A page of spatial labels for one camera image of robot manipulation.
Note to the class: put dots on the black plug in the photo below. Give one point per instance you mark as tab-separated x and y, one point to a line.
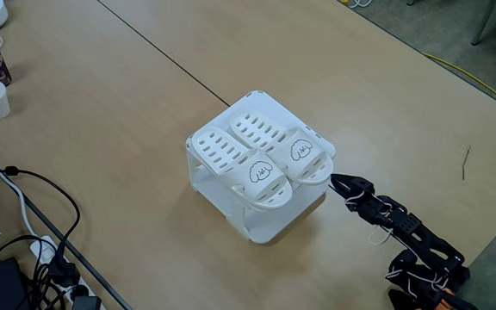
63	273

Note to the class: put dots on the white slipper with dog print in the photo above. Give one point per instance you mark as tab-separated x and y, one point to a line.
246	181
317	167

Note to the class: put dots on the white plastic shoe rack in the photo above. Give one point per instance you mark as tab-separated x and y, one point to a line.
274	224

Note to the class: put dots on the black plug adapter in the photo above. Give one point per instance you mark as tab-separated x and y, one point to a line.
86	302

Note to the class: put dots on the white power strip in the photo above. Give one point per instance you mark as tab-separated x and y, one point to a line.
43	252

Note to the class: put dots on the black power adapter brick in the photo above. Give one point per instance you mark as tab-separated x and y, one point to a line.
2	284

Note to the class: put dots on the grey chair leg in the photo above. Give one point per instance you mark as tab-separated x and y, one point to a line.
482	26

